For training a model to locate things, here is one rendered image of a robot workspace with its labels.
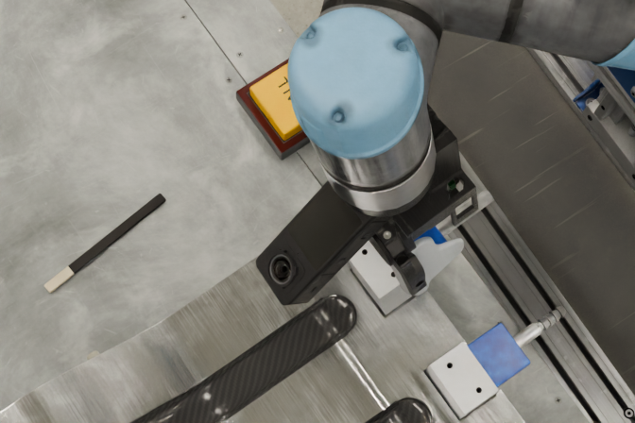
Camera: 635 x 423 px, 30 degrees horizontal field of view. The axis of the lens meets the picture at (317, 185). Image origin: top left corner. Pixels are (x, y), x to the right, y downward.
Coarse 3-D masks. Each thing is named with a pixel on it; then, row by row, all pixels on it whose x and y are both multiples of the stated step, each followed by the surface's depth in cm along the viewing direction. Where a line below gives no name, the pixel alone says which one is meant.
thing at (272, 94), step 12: (276, 72) 115; (264, 84) 114; (276, 84) 114; (252, 96) 115; (264, 96) 114; (276, 96) 114; (288, 96) 114; (264, 108) 114; (276, 108) 114; (288, 108) 114; (276, 120) 113; (288, 120) 113; (288, 132) 113
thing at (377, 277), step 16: (464, 208) 100; (480, 208) 100; (448, 224) 100; (368, 256) 98; (368, 272) 97; (384, 272) 97; (368, 288) 100; (384, 288) 96; (400, 288) 97; (384, 304) 98; (400, 304) 101
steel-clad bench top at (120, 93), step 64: (0, 0) 120; (64, 0) 121; (128, 0) 121; (192, 0) 121; (256, 0) 121; (0, 64) 118; (64, 64) 118; (128, 64) 119; (192, 64) 119; (256, 64) 119; (0, 128) 116; (64, 128) 116; (128, 128) 116; (192, 128) 117; (256, 128) 117; (0, 192) 114; (64, 192) 114; (128, 192) 114; (192, 192) 115; (256, 192) 115; (0, 256) 112; (64, 256) 112; (128, 256) 113; (192, 256) 113; (256, 256) 113; (0, 320) 110; (64, 320) 110; (128, 320) 111; (0, 384) 108; (512, 384) 110
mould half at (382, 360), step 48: (240, 288) 103; (336, 288) 103; (144, 336) 101; (192, 336) 102; (240, 336) 102; (384, 336) 102; (432, 336) 102; (48, 384) 96; (96, 384) 97; (144, 384) 99; (192, 384) 100; (288, 384) 101; (336, 384) 101; (384, 384) 100; (432, 384) 101
